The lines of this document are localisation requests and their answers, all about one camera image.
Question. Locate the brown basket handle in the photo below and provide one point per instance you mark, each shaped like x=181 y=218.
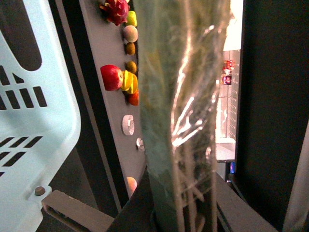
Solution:
x=75 y=214

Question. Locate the green apple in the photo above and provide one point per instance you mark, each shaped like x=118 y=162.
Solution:
x=131 y=19

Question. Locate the red apple on shelf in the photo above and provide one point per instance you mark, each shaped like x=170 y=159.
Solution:
x=112 y=77

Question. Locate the brown kiwi right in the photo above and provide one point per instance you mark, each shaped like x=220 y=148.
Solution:
x=131 y=66

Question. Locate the scratched green gripper pad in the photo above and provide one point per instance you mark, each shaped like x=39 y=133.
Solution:
x=180 y=48

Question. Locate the yellow starfruit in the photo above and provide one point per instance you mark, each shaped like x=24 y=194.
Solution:
x=127 y=80
x=134 y=85

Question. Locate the orange persimmon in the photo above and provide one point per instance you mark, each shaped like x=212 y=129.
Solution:
x=133 y=99

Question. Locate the light blue plastic basket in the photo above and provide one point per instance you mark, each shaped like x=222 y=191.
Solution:
x=39 y=116

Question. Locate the brown kiwi left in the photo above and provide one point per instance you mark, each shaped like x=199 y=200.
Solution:
x=130 y=48

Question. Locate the black shelf tray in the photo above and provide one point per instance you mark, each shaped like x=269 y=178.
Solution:
x=93 y=43

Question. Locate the yellow starfruit front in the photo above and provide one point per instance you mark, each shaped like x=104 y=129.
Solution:
x=127 y=80

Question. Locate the black metal rack post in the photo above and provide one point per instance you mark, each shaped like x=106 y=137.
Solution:
x=274 y=103

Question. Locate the brown kiwi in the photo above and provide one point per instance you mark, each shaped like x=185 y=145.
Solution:
x=130 y=48
x=131 y=66

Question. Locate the clear tape roll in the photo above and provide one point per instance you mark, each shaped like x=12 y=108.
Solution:
x=128 y=125

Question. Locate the pink dragon fruit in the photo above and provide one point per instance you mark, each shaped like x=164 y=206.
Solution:
x=115 y=11

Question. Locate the yellow starfruit back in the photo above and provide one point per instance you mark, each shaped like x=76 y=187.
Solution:
x=134 y=85

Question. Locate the pale peach round fruit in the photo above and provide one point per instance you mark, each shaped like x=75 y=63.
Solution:
x=130 y=33

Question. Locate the pale peach front right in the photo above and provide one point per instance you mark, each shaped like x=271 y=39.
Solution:
x=132 y=184

